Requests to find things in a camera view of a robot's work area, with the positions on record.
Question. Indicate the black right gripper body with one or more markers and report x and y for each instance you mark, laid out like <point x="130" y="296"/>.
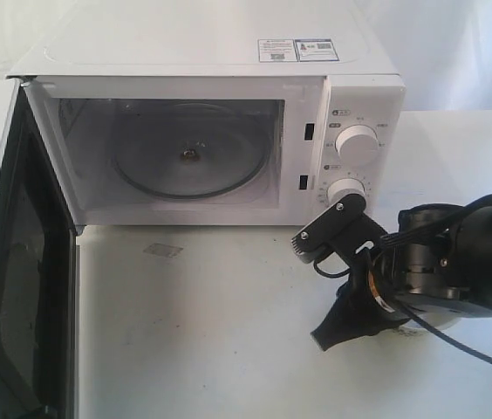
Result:
<point x="448" y="273"/>

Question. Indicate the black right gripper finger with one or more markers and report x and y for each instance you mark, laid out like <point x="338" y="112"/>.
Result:
<point x="354" y="314"/>

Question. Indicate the cream ceramic bowl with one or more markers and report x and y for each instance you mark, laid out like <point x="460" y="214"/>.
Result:
<point x="439" y="320"/>

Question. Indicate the white microwave door with window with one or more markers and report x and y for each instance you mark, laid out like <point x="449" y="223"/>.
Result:
<point x="38" y="280"/>

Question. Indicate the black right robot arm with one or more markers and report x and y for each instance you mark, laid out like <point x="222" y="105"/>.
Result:
<point x="426" y="220"/>

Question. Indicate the glass microwave turntable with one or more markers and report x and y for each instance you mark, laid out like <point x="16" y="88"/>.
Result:
<point x="190" y="150"/>

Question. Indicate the white Midea microwave oven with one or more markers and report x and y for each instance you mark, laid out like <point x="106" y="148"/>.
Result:
<point x="306" y="70"/>

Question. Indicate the lower white timer knob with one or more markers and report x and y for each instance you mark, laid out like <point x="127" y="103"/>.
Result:
<point x="343" y="187"/>

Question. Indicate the upper white control knob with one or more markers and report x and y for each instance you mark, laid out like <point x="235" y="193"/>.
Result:
<point x="357" y="145"/>

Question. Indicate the white wrist camera on right gripper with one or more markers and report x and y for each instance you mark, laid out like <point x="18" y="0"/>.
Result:
<point x="341" y="229"/>

